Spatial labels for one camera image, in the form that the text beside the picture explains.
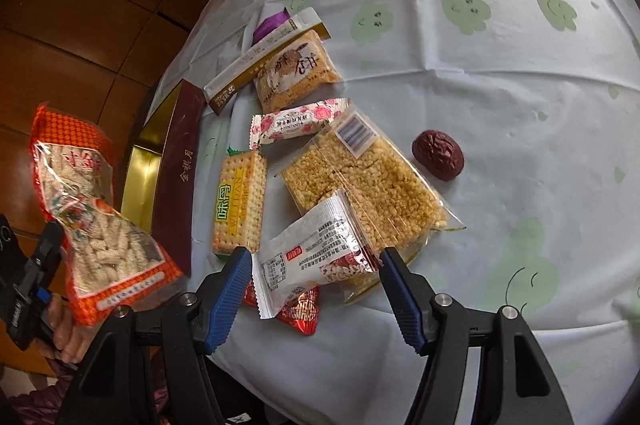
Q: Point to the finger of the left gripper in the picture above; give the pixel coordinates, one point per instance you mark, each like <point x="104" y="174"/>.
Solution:
<point x="41" y="267"/>

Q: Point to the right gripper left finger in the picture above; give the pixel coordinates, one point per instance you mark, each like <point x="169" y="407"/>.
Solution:
<point x="192" y="327"/>

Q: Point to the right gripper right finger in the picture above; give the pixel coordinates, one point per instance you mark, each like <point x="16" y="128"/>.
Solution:
<point x="436" y="330"/>

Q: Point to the large red snack bag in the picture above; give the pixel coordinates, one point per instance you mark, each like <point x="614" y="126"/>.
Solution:
<point x="109" y="259"/>

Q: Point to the small red candy packet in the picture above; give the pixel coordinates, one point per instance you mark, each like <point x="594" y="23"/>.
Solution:
<point x="303" y="313"/>

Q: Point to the clear puffed rice packet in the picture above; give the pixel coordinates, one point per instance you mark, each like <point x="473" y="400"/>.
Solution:
<point x="393" y="202"/>

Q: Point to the white red snack packet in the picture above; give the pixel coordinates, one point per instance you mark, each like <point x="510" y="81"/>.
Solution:
<point x="324" y="246"/>

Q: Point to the green cracker packet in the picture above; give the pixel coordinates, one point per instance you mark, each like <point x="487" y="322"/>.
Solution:
<point x="239" y="203"/>

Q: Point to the dried red date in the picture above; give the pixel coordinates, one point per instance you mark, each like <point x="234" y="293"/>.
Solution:
<point x="439" y="154"/>

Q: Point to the pink floral candy packet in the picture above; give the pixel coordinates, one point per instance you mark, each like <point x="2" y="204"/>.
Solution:
<point x="295" y="122"/>

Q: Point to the brown sesame cake packet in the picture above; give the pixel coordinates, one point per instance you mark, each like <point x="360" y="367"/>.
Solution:
<point x="294" y="73"/>

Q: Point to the person's left hand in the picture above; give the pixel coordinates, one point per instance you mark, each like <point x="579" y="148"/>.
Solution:
<point x="70" y="340"/>

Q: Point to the gold tin box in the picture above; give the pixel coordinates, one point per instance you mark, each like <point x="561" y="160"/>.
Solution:
<point x="159" y="187"/>

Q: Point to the long white brown packet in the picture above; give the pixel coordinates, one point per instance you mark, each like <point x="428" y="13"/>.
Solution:
<point x="244" y="69"/>

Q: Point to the cloud print tablecloth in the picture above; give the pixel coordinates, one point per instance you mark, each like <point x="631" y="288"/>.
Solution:
<point x="524" y="115"/>

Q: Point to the purple candy wrapper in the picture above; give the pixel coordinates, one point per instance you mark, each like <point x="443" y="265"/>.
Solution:
<point x="269" y="24"/>

